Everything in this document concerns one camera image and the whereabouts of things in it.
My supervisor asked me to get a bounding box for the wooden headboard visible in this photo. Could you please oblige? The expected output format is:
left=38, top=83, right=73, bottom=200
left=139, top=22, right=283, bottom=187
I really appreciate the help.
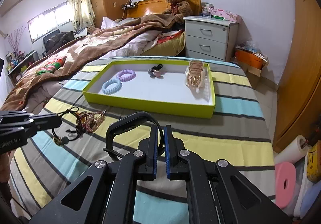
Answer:
left=125, top=0, right=202, bottom=18

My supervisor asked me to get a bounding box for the brown teddy bear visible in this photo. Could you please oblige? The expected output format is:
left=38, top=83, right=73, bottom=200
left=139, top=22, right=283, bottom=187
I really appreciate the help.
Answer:
left=162, top=0, right=193, bottom=24

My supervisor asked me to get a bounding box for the pink plastic stool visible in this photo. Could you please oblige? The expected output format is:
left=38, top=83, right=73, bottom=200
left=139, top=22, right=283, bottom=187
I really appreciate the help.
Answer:
left=275, top=162, right=297, bottom=209

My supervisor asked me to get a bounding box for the blue spiral hair tie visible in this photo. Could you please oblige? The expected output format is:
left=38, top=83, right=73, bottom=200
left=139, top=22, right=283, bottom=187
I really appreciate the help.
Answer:
left=101, top=78, right=123, bottom=96

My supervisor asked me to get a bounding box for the pink tissue box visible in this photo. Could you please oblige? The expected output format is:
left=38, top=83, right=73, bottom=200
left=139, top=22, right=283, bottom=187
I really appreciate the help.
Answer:
left=212, top=8, right=241, bottom=24

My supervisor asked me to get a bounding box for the black cord hair tie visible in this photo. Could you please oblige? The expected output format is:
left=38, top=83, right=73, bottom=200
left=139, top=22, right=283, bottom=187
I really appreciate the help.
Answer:
left=52, top=106, right=83, bottom=146

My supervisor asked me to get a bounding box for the orange cardboard box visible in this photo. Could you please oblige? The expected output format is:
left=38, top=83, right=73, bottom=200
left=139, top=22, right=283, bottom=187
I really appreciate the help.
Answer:
left=234, top=46, right=269, bottom=90

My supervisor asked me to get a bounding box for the purple spiral hair tie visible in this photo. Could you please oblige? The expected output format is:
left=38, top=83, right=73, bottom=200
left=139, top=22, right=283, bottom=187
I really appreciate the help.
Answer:
left=116, top=69, right=137, bottom=82

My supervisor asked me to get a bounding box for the striped bed sheet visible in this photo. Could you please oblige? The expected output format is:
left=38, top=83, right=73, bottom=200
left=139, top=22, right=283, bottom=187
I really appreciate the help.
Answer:
left=10, top=56, right=276, bottom=224

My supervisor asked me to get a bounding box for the beaded gold bracelet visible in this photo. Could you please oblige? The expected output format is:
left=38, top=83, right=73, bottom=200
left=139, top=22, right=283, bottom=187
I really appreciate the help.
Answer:
left=76, top=109, right=108, bottom=135

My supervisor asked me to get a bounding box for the white paper roll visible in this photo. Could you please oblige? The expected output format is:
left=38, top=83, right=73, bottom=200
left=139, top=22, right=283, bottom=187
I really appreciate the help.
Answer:
left=274, top=135, right=309, bottom=165

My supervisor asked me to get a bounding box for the green shallow tray box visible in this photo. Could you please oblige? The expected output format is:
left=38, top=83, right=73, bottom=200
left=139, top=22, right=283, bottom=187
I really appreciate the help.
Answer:
left=83, top=59, right=215, bottom=119

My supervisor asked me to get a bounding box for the black hair tie with charm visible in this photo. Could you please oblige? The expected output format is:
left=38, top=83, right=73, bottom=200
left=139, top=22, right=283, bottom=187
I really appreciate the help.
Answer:
left=147, top=63, right=166, bottom=79

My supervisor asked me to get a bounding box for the black plastic bangle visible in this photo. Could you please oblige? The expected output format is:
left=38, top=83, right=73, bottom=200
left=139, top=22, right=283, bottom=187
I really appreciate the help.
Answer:
left=103, top=111, right=165, bottom=162

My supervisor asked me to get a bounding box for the beige claw hair clip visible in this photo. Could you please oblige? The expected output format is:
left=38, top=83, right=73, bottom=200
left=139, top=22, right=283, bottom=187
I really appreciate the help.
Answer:
left=185, top=60, right=206, bottom=94

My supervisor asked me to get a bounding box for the red green pillow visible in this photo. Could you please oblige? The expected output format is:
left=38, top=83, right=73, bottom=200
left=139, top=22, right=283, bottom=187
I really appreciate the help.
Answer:
left=35, top=56, right=66, bottom=76

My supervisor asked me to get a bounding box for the wooden door wardrobe right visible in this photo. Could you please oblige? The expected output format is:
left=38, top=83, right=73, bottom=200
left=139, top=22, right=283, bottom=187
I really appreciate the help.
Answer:
left=273, top=0, right=320, bottom=152

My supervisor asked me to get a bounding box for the person's left hand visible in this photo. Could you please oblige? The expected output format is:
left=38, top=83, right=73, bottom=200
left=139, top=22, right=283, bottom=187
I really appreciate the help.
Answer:
left=0, top=153, right=10, bottom=183

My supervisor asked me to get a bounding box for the patterned window curtain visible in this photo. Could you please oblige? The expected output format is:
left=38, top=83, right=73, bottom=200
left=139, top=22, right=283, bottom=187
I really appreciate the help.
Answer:
left=67, top=0, right=95, bottom=33

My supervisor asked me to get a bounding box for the brown blanket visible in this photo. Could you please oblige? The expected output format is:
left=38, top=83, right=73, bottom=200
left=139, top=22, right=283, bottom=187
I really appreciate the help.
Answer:
left=1, top=14, right=176, bottom=111

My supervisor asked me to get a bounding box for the yellow tin box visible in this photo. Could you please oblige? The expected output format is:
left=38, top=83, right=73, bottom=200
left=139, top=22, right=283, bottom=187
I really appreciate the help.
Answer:
left=306, top=144, right=320, bottom=183

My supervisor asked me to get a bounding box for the grey bedside drawer cabinet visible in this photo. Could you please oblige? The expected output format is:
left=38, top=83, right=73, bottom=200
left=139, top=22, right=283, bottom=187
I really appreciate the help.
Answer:
left=183, top=16, right=238, bottom=62

